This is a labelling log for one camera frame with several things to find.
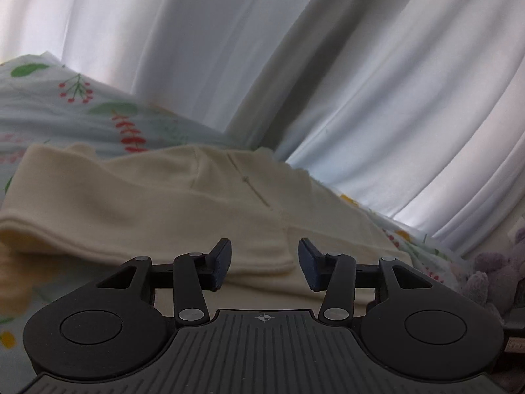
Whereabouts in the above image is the purple plush toy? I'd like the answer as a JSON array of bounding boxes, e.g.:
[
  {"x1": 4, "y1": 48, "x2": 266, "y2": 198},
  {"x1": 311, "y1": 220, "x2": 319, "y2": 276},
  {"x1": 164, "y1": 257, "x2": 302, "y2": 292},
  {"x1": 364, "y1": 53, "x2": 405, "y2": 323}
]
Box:
[{"x1": 454, "y1": 230, "x2": 525, "y2": 321}]

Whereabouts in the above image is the cream knit sweater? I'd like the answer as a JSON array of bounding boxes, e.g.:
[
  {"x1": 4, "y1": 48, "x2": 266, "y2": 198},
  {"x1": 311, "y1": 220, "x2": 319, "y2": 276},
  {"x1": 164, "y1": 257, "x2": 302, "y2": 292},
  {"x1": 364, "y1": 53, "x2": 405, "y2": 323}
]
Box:
[{"x1": 0, "y1": 142, "x2": 413, "y2": 317}]

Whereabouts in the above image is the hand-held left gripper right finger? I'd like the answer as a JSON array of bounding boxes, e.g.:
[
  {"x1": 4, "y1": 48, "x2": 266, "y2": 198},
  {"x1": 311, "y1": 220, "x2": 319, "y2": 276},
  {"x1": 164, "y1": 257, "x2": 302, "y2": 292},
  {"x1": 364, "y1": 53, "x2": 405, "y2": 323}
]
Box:
[{"x1": 298, "y1": 237, "x2": 436, "y2": 326}]

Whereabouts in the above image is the white curtain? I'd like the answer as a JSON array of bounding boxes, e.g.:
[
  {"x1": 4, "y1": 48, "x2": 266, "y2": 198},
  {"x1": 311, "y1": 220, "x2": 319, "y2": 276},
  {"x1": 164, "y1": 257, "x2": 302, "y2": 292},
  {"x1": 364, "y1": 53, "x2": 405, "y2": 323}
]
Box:
[{"x1": 0, "y1": 0, "x2": 525, "y2": 255}]

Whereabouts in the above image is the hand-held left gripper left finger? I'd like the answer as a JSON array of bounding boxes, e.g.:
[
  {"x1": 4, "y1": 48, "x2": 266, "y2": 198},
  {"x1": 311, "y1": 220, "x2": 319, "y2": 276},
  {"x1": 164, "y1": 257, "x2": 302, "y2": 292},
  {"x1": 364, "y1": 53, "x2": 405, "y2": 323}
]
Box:
[{"x1": 95, "y1": 237, "x2": 233, "y2": 326}]

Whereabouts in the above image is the floral printed table cover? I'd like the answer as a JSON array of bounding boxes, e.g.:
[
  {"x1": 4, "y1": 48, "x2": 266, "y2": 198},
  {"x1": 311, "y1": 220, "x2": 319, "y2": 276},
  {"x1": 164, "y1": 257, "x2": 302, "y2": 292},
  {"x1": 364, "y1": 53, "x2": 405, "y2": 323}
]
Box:
[{"x1": 0, "y1": 51, "x2": 472, "y2": 383}]

